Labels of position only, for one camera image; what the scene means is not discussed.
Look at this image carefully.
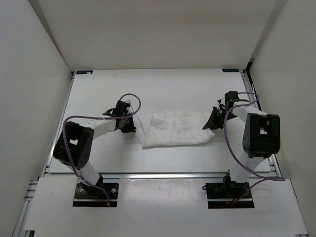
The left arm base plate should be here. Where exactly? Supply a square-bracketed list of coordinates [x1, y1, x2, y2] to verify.
[73, 178, 119, 207]

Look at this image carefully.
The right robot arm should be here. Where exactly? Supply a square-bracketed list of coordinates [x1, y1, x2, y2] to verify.
[203, 91, 284, 198]

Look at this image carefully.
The white skirt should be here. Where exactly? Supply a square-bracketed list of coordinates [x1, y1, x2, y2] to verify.
[135, 111, 215, 149]

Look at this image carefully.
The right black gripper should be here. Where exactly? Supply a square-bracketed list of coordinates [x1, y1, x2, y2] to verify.
[203, 106, 237, 130]

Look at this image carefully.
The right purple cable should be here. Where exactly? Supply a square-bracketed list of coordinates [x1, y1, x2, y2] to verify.
[222, 92, 284, 198]

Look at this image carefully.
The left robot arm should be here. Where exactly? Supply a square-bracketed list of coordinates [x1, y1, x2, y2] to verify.
[53, 100, 136, 198]

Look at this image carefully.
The purple cable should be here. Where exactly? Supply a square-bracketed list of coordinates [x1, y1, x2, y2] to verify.
[62, 93, 141, 207]
[222, 92, 284, 198]

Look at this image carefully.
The blue table label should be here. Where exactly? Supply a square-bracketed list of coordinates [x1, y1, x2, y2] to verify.
[222, 68, 239, 73]
[76, 70, 93, 75]

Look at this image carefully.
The left blue table label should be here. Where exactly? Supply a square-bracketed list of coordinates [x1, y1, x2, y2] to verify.
[76, 70, 93, 75]

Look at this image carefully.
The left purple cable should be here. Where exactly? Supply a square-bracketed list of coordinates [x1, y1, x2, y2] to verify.
[62, 93, 141, 207]

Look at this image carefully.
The front white cover board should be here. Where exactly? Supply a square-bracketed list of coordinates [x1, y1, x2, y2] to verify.
[25, 177, 308, 237]

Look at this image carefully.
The right blue table label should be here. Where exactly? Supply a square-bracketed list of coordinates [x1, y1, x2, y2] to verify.
[222, 68, 239, 73]

